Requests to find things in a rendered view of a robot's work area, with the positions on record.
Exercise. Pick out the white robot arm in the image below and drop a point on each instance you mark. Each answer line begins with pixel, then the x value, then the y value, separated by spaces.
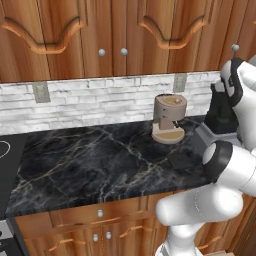
pixel 206 203

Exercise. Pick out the tan coffee machine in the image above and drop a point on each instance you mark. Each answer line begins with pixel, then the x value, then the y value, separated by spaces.
pixel 168 110

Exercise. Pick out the round silver cupboard knob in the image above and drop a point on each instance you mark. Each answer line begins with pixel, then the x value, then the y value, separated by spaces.
pixel 95 237
pixel 124 51
pixel 235 47
pixel 101 52
pixel 108 235

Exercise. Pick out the round silver drawer knob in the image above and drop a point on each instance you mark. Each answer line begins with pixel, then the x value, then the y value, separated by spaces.
pixel 100 213

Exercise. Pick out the wooden drawer front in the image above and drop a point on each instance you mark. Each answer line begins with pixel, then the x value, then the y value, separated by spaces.
pixel 83 216

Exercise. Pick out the wooden base cupboard door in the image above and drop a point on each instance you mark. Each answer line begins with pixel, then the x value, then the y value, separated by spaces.
pixel 133 236
pixel 230 233
pixel 63 245

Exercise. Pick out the black hob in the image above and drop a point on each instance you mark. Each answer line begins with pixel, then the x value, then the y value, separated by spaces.
pixel 10 166

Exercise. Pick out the steel oven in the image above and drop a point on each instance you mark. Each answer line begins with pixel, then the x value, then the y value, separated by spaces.
pixel 6 241

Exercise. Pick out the grey wall socket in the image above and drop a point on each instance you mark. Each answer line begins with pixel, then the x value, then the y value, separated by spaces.
pixel 180 82
pixel 41 92

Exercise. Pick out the wooden wall cupboard door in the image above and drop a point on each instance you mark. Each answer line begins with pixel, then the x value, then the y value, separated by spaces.
pixel 160 33
pixel 241 23
pixel 63 36

